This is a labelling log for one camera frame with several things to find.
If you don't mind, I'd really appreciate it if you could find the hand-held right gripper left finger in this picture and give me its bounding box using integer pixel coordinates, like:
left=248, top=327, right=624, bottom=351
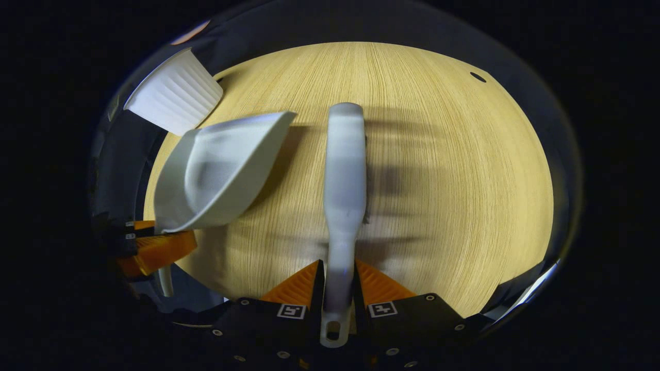
left=209, top=259, right=325, bottom=371

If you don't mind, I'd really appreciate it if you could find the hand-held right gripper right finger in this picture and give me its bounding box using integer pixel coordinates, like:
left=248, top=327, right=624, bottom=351
left=353, top=259, right=483, bottom=371

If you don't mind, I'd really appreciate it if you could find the grey dustpan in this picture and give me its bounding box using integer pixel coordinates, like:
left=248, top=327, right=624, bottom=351
left=154, top=111, right=298, bottom=298

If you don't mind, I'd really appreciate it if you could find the white ribbed garbage bin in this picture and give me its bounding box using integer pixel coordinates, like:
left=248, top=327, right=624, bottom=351
left=124, top=47, right=224, bottom=137

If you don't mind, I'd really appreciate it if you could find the small grey broom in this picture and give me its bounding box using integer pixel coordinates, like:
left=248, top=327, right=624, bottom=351
left=320, top=102, right=368, bottom=348

